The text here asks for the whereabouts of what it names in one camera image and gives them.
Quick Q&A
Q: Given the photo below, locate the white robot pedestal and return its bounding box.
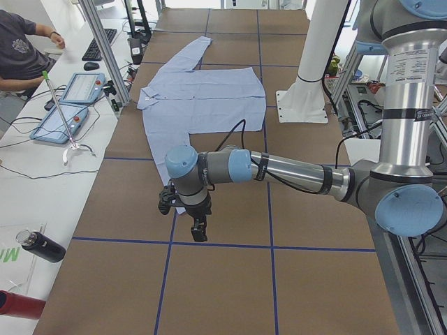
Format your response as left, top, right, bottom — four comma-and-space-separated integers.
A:
276, 0, 351, 124

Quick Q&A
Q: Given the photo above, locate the light blue striped shirt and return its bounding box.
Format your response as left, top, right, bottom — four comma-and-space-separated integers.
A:
137, 36, 266, 184

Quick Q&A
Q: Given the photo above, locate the red water bottle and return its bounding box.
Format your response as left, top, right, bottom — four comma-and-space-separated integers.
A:
1, 290, 46, 320

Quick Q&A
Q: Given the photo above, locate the lower blue teach pendant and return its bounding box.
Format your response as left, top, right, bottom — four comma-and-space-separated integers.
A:
29, 103, 89, 144

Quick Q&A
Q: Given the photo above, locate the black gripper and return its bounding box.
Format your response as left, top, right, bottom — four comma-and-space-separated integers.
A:
179, 193, 212, 242

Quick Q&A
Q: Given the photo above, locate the black water bottle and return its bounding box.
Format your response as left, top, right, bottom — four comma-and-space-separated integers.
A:
15, 230, 66, 263

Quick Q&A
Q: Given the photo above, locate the blue teach pendant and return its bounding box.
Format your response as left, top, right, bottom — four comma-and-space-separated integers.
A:
59, 73, 105, 105
29, 103, 89, 144

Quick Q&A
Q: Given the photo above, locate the black computer mouse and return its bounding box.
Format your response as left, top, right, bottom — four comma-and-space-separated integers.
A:
83, 61, 100, 71

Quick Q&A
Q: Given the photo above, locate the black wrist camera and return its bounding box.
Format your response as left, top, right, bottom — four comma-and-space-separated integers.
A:
158, 184, 179, 215

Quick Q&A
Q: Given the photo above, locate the black keyboard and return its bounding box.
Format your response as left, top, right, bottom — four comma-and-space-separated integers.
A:
81, 28, 118, 62

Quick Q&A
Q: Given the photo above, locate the metal rod green tip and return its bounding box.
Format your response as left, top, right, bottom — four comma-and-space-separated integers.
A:
42, 70, 80, 150

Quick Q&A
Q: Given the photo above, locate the aluminium frame post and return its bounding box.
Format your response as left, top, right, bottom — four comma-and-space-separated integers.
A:
78, 0, 130, 106

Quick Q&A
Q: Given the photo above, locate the seated person dark shirt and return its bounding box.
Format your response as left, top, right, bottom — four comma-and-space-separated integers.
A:
1, 10, 65, 97

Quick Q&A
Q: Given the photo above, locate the upper blue teach pendant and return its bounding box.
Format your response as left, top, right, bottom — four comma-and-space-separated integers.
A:
59, 73, 105, 105

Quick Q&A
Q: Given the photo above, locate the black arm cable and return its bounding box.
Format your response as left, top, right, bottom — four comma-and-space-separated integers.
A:
214, 119, 247, 153

